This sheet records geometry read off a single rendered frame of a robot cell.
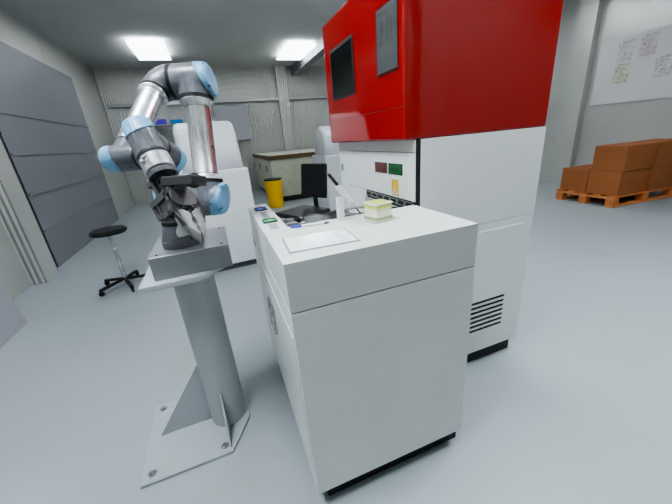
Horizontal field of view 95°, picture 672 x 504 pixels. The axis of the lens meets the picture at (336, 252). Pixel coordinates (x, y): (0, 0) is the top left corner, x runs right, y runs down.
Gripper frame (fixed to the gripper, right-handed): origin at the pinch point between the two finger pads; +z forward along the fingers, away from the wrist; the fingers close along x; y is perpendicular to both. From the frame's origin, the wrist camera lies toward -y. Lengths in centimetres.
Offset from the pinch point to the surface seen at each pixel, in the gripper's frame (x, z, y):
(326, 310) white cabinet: -17.5, 32.3, -10.6
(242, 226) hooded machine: -197, -66, 148
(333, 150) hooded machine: -401, -145, 86
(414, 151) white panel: -71, -2, -47
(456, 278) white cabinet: -49, 45, -40
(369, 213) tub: -47, 12, -26
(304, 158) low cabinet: -551, -227, 199
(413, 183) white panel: -74, 8, -40
